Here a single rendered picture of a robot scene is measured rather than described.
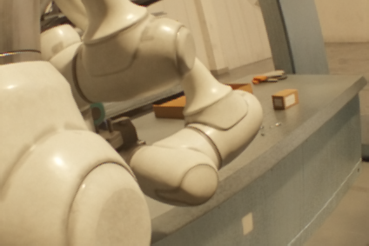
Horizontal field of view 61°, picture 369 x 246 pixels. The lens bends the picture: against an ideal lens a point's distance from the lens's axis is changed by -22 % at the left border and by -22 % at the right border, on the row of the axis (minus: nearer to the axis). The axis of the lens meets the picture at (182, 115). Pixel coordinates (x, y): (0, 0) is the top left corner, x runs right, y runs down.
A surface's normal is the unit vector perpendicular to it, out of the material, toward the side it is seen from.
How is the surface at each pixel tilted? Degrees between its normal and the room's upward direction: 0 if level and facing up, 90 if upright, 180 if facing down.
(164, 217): 67
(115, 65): 102
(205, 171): 78
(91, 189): 59
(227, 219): 90
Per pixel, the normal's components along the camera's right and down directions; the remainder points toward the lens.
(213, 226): 0.66, 0.04
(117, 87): -0.18, 0.75
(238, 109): 0.49, -0.27
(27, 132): 0.65, -0.35
